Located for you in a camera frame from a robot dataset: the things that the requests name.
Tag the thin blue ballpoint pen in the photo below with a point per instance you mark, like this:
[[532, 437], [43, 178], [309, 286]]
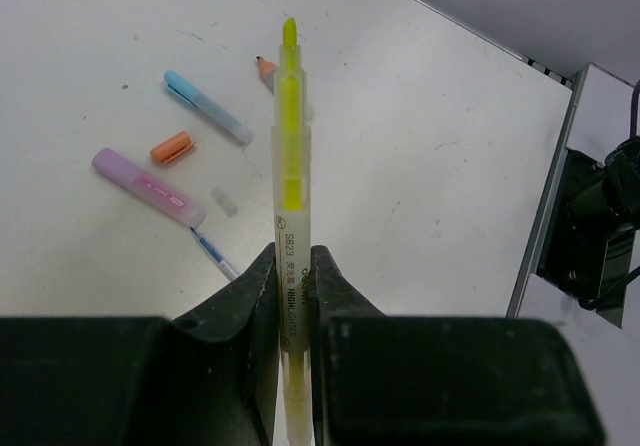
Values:
[[227, 269]]

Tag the light blue highlighter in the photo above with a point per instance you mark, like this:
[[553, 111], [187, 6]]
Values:
[[190, 94]]

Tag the pink highlighter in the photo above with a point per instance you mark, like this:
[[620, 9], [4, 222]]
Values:
[[148, 188]]

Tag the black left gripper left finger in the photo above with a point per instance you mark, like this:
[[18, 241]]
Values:
[[225, 386]]

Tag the small orange eraser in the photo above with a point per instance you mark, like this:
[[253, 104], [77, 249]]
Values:
[[172, 148]]

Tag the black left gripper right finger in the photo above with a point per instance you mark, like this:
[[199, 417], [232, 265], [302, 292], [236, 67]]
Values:
[[351, 361]]

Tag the orange tip clear highlighter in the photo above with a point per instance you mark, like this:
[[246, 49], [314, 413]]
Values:
[[266, 73]]

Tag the small clear pen cap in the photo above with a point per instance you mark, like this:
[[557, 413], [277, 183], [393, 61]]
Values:
[[224, 202]]

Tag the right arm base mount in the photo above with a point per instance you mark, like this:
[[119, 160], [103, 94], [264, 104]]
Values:
[[587, 250]]

